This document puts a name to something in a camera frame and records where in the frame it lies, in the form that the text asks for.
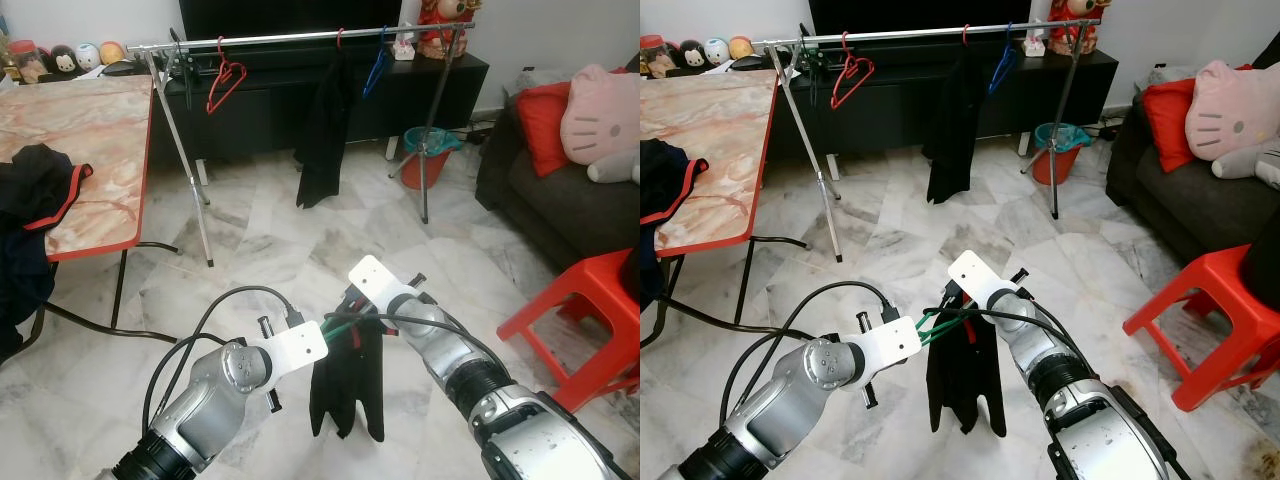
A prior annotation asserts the dark grey fabric sofa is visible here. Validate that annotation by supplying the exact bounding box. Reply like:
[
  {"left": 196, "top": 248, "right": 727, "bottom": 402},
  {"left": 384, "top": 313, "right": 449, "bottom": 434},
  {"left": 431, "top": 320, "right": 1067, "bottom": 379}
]
[
  {"left": 474, "top": 92, "right": 641, "bottom": 278},
  {"left": 1103, "top": 58, "right": 1280, "bottom": 268}
]

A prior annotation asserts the grey wide-eyed Totoro plush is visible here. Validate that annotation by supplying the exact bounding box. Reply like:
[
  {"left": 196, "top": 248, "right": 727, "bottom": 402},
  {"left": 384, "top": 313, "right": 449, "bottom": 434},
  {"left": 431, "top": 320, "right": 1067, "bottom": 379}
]
[
  {"left": 1211, "top": 137, "right": 1280, "bottom": 182},
  {"left": 587, "top": 150, "right": 641, "bottom": 187}
]

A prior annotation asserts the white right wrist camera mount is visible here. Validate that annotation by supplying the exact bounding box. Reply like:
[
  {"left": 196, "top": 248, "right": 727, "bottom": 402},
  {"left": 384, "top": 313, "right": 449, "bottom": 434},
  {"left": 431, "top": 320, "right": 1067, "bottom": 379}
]
[
  {"left": 347, "top": 254, "right": 428, "bottom": 307},
  {"left": 946, "top": 249, "right": 1025, "bottom": 305}
]

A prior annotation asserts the blue plastic hanger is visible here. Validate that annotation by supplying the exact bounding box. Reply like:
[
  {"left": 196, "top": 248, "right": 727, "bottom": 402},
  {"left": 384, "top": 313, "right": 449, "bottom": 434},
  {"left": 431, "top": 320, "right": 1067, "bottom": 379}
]
[
  {"left": 987, "top": 22, "right": 1022, "bottom": 97},
  {"left": 361, "top": 25, "right": 394, "bottom": 100}
]

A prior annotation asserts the orange bin teal liner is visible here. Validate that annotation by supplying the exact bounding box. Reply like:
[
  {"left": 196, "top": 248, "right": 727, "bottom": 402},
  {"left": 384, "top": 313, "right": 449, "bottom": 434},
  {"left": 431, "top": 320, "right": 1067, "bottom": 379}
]
[
  {"left": 399, "top": 125, "right": 464, "bottom": 192},
  {"left": 1029, "top": 121, "right": 1093, "bottom": 187}
]

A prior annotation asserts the red plastic stool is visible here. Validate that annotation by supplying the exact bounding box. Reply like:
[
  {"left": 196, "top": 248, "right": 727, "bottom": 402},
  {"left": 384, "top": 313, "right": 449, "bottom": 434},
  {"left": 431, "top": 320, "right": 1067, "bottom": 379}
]
[
  {"left": 496, "top": 247, "right": 641, "bottom": 414},
  {"left": 1121, "top": 244, "right": 1280, "bottom": 414}
]

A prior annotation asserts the pink cat face pillow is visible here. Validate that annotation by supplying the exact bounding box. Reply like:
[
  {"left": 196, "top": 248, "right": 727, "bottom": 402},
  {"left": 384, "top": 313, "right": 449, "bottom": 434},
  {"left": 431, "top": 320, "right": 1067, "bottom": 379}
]
[
  {"left": 559, "top": 64, "right": 641, "bottom": 162},
  {"left": 1184, "top": 59, "right": 1280, "bottom": 162}
]

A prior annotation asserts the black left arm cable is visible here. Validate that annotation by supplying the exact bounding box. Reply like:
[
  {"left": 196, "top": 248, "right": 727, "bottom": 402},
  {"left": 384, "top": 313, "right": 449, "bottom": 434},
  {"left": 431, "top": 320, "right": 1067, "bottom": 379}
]
[
  {"left": 718, "top": 280, "right": 901, "bottom": 431},
  {"left": 140, "top": 284, "right": 309, "bottom": 441}
]

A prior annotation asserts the black TV cabinet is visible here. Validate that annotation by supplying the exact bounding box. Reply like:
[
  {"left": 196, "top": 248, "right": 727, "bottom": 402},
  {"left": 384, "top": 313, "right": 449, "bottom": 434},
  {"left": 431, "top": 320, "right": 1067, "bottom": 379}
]
[
  {"left": 745, "top": 40, "right": 1120, "bottom": 168},
  {"left": 100, "top": 45, "right": 491, "bottom": 169}
]

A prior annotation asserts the black round bucket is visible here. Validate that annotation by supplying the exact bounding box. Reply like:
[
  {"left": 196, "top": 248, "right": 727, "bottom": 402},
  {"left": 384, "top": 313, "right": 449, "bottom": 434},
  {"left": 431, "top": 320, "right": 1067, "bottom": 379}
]
[{"left": 1243, "top": 208, "right": 1280, "bottom": 313}]

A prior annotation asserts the silver rack tripod stand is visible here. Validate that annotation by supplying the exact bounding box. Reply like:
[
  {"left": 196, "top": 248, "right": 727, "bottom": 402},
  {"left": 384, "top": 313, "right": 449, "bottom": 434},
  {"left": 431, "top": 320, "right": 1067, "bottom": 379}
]
[
  {"left": 388, "top": 22, "right": 473, "bottom": 226},
  {"left": 768, "top": 40, "right": 847, "bottom": 264},
  {"left": 1018, "top": 18, "right": 1098, "bottom": 220},
  {"left": 140, "top": 45, "right": 217, "bottom": 269}
]

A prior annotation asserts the large black television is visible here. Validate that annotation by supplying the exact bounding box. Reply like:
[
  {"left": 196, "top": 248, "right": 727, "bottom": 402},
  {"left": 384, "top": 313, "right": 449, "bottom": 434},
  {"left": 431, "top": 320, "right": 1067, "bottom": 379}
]
[
  {"left": 180, "top": 0, "right": 404, "bottom": 43},
  {"left": 808, "top": 0, "right": 1036, "bottom": 38}
]

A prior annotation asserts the red robed figurine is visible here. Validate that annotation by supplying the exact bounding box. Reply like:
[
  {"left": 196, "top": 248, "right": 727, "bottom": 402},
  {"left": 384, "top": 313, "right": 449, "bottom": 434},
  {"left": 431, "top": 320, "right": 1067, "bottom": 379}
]
[
  {"left": 1047, "top": 0, "right": 1100, "bottom": 56},
  {"left": 417, "top": 0, "right": 472, "bottom": 59}
]

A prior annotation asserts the silver clothes rack bar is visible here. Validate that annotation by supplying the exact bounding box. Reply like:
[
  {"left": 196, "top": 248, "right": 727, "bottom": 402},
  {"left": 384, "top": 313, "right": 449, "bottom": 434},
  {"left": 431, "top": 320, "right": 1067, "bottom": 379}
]
[
  {"left": 752, "top": 17, "right": 1103, "bottom": 50},
  {"left": 125, "top": 20, "right": 477, "bottom": 54}
]

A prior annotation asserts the black printed polo shirt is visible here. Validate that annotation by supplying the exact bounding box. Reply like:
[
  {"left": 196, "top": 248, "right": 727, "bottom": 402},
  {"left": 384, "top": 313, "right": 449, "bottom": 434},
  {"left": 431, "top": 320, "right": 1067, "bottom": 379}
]
[
  {"left": 293, "top": 45, "right": 359, "bottom": 210},
  {"left": 921, "top": 43, "right": 992, "bottom": 207}
]

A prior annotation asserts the green plastic hanger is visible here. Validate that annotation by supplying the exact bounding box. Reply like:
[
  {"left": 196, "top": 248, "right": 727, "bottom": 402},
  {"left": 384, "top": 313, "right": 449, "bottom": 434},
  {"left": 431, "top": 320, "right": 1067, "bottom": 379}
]
[
  {"left": 320, "top": 308, "right": 389, "bottom": 347},
  {"left": 915, "top": 303, "right": 989, "bottom": 348}
]

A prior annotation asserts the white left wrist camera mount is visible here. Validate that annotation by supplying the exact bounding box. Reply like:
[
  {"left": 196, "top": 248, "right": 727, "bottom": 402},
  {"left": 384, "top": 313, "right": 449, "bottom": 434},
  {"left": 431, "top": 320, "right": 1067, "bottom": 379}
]
[
  {"left": 854, "top": 314, "right": 925, "bottom": 364},
  {"left": 262, "top": 319, "right": 332, "bottom": 367}
]

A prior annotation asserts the dark hanger bundle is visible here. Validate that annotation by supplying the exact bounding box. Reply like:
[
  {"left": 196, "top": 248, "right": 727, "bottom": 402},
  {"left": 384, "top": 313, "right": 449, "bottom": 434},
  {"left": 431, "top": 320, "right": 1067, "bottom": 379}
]
[
  {"left": 794, "top": 22, "right": 833, "bottom": 109},
  {"left": 163, "top": 28, "right": 203, "bottom": 98}
]

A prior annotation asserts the black garment red trim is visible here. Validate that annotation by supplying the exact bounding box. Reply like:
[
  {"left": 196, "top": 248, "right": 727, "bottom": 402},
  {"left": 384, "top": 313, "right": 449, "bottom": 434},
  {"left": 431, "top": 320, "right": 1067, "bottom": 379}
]
[
  {"left": 0, "top": 144, "right": 94, "bottom": 363},
  {"left": 924, "top": 316, "right": 1008, "bottom": 439},
  {"left": 640, "top": 139, "right": 713, "bottom": 313},
  {"left": 307, "top": 318, "right": 391, "bottom": 444}
]

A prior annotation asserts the clear jar red lid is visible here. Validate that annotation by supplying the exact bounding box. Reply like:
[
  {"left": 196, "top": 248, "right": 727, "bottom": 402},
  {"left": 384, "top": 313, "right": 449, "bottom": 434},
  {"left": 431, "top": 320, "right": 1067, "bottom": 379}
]
[
  {"left": 640, "top": 35, "right": 670, "bottom": 80},
  {"left": 5, "top": 40, "right": 43, "bottom": 84}
]

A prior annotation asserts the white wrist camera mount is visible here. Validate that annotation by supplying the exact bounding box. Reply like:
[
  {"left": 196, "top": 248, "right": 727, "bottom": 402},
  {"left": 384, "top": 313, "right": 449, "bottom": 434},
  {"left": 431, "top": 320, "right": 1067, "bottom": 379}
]
[
  {"left": 946, "top": 249, "right": 1025, "bottom": 305},
  {"left": 262, "top": 319, "right": 332, "bottom": 367},
  {"left": 347, "top": 254, "right": 428, "bottom": 307},
  {"left": 854, "top": 314, "right": 925, "bottom": 364}
]

